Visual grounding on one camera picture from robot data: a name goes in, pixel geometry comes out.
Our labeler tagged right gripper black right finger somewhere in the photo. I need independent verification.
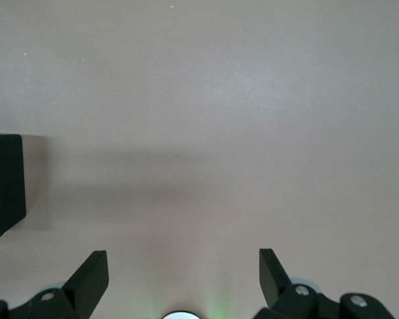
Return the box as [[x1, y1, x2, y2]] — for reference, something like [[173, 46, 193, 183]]
[[254, 248, 396, 319]]

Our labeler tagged black rectangular plastic box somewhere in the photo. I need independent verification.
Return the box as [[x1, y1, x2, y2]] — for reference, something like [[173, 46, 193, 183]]
[[0, 133, 27, 241]]

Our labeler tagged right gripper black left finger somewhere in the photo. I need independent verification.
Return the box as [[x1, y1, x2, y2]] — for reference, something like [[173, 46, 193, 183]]
[[0, 251, 109, 319]]

